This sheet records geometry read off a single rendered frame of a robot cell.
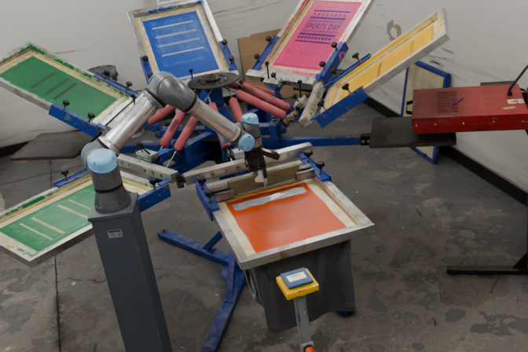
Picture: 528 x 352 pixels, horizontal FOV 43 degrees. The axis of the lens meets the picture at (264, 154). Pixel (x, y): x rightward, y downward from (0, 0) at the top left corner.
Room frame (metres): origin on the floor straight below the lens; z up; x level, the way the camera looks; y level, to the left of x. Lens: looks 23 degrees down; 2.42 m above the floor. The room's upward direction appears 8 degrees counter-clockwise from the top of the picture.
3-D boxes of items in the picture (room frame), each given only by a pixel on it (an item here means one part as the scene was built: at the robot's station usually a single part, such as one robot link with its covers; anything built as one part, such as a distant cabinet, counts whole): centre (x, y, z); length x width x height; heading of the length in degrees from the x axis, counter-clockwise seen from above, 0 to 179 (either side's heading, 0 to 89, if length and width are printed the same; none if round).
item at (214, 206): (2.89, 0.30, 0.97); 0.30 x 0.05 x 0.07; 14
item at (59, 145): (3.93, 0.88, 0.91); 1.34 x 0.40 x 0.08; 74
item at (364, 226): (2.73, -0.03, 0.97); 0.79 x 0.58 x 0.04; 14
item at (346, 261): (2.45, -0.10, 0.74); 0.45 x 0.03 x 0.43; 104
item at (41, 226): (3.12, 0.88, 1.05); 1.08 x 0.61 x 0.23; 134
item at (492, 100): (3.37, -1.14, 1.06); 0.61 x 0.46 x 0.12; 74
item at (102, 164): (2.53, 0.65, 1.37); 0.13 x 0.12 x 0.14; 23
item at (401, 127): (3.57, -0.41, 0.91); 1.34 x 0.40 x 0.08; 74
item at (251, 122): (2.93, 0.04, 1.31); 0.09 x 0.08 x 0.11; 113
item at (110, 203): (2.53, 0.65, 1.25); 0.15 x 0.15 x 0.10
